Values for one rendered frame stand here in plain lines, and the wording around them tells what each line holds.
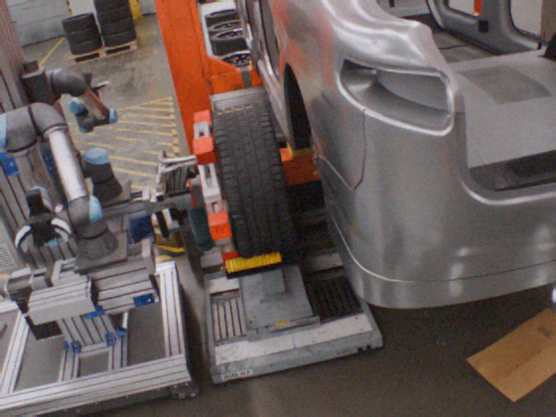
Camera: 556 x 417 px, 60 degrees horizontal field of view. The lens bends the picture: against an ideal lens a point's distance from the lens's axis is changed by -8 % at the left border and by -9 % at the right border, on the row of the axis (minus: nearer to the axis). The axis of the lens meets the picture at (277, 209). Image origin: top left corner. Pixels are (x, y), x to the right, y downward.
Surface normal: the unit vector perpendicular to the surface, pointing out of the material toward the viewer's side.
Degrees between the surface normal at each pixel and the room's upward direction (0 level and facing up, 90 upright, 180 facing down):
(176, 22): 90
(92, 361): 0
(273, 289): 90
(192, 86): 90
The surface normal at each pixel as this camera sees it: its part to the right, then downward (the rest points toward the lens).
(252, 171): 0.05, -0.05
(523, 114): -0.08, -0.60
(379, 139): -0.67, 0.48
